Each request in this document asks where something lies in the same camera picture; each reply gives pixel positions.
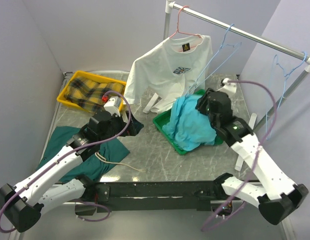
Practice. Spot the blue wire hanger right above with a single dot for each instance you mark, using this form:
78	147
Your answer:
286	76

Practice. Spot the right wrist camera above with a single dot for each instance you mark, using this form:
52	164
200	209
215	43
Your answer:
228	87

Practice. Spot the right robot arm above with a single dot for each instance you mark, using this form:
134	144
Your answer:
278	196

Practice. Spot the yellow plaid cloth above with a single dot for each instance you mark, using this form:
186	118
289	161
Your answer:
88	94

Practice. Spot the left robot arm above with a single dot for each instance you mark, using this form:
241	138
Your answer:
24	203

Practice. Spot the pink wire hanger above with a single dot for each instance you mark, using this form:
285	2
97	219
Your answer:
184	27

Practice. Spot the metal clothes rack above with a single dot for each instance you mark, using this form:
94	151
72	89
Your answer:
170	5

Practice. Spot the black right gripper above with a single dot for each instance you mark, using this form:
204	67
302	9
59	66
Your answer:
201	103

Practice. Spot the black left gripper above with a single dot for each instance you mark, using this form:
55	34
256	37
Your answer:
135	127

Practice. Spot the white t shirt on hanger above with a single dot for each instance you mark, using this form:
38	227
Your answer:
172	68

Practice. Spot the light blue t shirt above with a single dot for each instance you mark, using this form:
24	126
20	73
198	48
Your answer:
188	128

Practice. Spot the dark teal garment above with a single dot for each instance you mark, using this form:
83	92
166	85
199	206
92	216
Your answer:
114	152

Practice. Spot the white rack foot left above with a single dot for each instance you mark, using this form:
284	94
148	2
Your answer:
151	103

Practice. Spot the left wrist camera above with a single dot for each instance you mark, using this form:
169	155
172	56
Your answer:
112	105

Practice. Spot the green plastic bin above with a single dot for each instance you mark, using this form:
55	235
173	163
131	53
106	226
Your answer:
163	119

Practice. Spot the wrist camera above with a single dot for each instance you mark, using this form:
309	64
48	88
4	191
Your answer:
112	105
228	87

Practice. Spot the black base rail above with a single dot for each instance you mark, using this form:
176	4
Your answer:
161	195

